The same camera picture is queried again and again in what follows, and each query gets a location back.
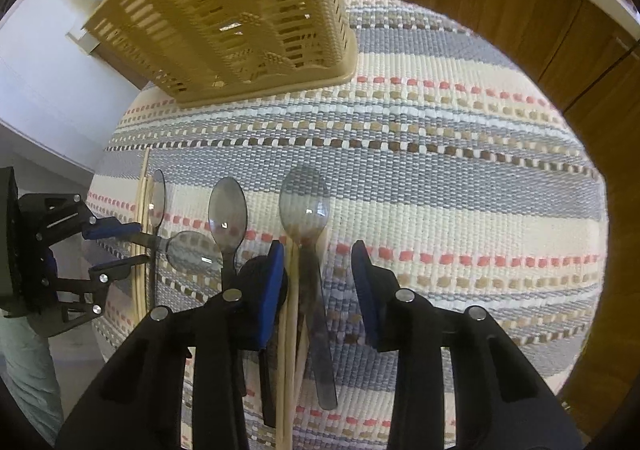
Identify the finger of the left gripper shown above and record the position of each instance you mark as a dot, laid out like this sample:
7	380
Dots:
56	217
74	302

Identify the clear grey plastic spoon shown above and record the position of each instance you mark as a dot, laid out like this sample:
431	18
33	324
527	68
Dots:
157	200

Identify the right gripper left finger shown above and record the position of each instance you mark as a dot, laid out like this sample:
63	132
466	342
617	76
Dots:
135	401

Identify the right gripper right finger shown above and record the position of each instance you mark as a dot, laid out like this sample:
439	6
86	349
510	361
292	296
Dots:
501	401

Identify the yellow plastic utensil basket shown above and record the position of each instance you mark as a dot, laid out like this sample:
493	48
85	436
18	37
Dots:
202	52

